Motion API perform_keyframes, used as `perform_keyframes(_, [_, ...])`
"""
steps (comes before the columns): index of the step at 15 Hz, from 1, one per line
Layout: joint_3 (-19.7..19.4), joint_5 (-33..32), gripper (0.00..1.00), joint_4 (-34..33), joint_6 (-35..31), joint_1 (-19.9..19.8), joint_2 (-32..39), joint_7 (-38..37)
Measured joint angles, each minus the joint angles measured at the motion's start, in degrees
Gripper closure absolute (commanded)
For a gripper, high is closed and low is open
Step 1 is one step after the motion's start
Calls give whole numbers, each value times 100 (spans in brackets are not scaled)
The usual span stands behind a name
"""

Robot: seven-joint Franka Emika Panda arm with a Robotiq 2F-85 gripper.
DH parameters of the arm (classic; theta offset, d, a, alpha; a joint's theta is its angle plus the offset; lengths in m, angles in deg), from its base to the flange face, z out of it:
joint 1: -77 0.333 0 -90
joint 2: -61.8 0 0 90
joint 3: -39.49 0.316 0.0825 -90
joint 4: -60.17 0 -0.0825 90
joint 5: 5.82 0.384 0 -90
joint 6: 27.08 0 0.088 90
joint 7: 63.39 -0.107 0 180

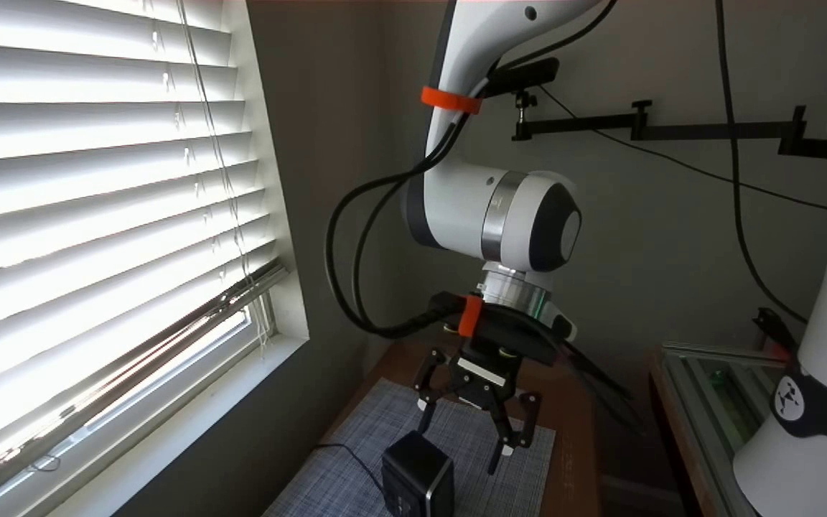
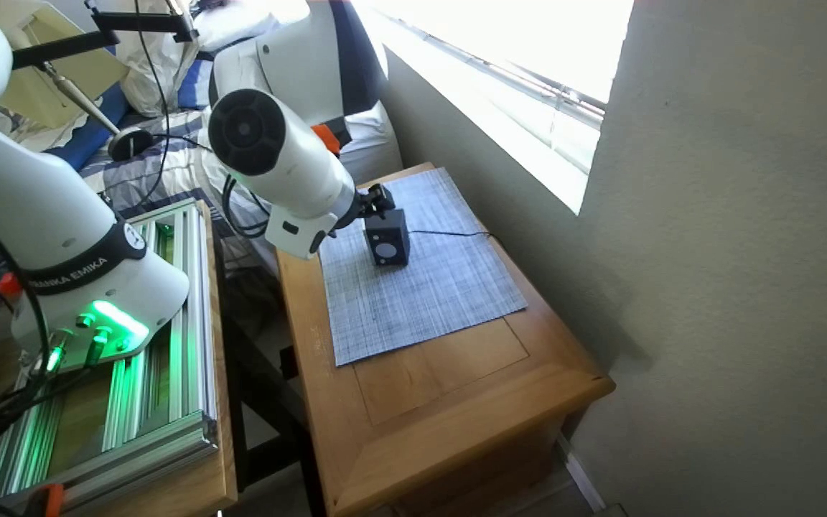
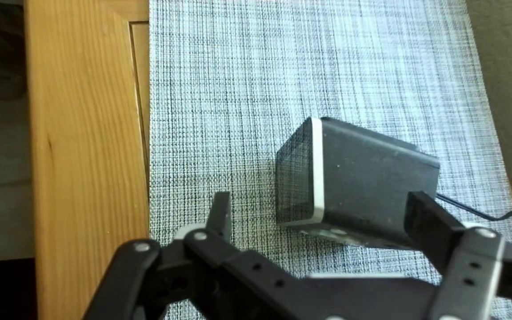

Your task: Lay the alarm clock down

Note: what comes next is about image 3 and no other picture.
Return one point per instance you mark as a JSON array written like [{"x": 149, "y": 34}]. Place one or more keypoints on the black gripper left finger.
[{"x": 149, "y": 273}]

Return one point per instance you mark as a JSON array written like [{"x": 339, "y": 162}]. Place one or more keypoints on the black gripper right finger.
[{"x": 480, "y": 267}]

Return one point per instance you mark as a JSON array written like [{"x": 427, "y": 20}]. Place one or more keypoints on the black cube alarm clock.
[{"x": 363, "y": 178}]

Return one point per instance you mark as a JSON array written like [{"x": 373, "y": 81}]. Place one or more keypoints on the wooden side table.
[{"x": 83, "y": 148}]

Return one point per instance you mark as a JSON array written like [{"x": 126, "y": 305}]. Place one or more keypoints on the grey woven placemat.
[{"x": 267, "y": 77}]

